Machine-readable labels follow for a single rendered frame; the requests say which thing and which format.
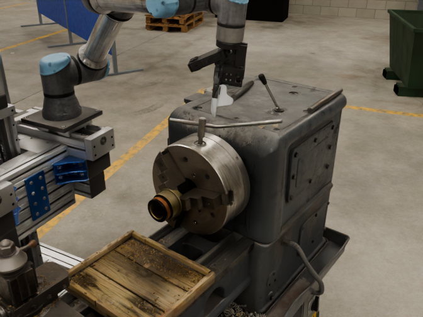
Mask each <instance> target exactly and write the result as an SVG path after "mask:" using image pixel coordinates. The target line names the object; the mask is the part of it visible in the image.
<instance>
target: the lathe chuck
mask: <svg viewBox="0 0 423 317"><path fill-rule="evenodd" d="M195 142H198V137H197V135H192V136H187V137H184V138H182V139H180V140H178V141H176V142H174V143H172V144H170V145H168V146H167V148H168V150H169V151H170V153H171V155H172V157H173V159H174V160H175V162H176V163H177V165H178V167H179V169H180V171H181V172H182V174H183V175H184V177H185V178H187V179H186V182H184V183H182V184H180V185H179V186H177V187H175V188H174V189H175V190H177V191H179V192H180V193H181V194H182V192H183V191H185V192H186V191H187V192H188V191H190V190H192V188H194V187H195V188H196V187H197V188H200V189H205V190H208V191H213V192H219V193H222V194H228V193H229V190H230V191H231V195H232V202H231V204H228V205H224V204H223V205H221V206H220V207H219V208H217V209H216V210H212V209H207V208H201V209H200V210H196V209H190V210H188V211H186V212H185V215H184V218H183V220H182V223H181V227H183V228H184V229H186V230H188V231H190V232H192V233H196V234H199V235H209V234H212V233H215V232H217V231H218V230H219V229H221V228H222V227H223V226H225V225H226V224H227V223H228V222H229V221H231V220H232V219H234V218H235V217H236V216H237V215H238V214H239V212H240V210H241V209H242V206H243V203H244V183H243V180H242V176H241V174H240V171H239V169H238V167H237V165H236V163H235V162H234V160H233V158H232V157H231V156H230V155H229V154H228V152H227V151H226V150H225V149H224V148H223V147H221V146H220V145H219V144H218V143H216V142H214V141H213V140H211V139H209V138H206V137H204V138H203V142H204V143H205V145H204V146H198V145H195ZM167 148H165V149H167ZM165 149H163V150H161V151H160V152H159V153H158V154H157V156H156V158H155V160H157V159H158V158H160V157H161V156H163V154H162V153H161V152H163V151H164V150H165ZM160 173H161V171H160V170H159V168H158V166H157V164H156V162H155V161H154V164H153V169H152V178H153V183H154V189H155V192H156V194H158V193H159V192H160V190H159V188H158V186H159V185H161V184H162V183H161V181H160V179H159V178H158V175H159V174H160Z"/></svg>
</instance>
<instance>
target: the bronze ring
mask: <svg viewBox="0 0 423 317"><path fill-rule="evenodd" d="M180 196H182V194H181V193H180V192H179V191H177V190H175V189H172V190H171V189H168V188H165V189H162V190H161V191H160V192H159V193H158V194H157V195H155V196H154V198H153V199H151V200H150V201H149V202H148V211H149V213H150V215H151V217H152V218H153V219H154V220H156V221H158V222H160V223H162V222H164V221H166V220H169V219H171V218H173V217H174V216H178V215H179V214H181V211H182V203H181V200H180V198H179V197H180Z"/></svg>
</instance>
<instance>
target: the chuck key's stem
mask: <svg viewBox="0 0 423 317"><path fill-rule="evenodd" d="M198 123H199V126H198V136H197V137H198V145H202V144H203V138H204V137H205V124H206V118H204V117H200V118H199V122H198Z"/></svg>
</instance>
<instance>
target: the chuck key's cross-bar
mask: <svg viewBox="0 0 423 317"><path fill-rule="evenodd" d="M169 122H173V123H182V124H186V125H195V126H199V123H198V122H195V121H188V120H180V119H175V118H169ZM276 123H282V119H279V120H266V121H252V122H245V123H231V124H223V125H213V124H208V123H206V124H205V127H207V128H216V129H219V128H233V127H241V126H255V125H268V124H276Z"/></svg>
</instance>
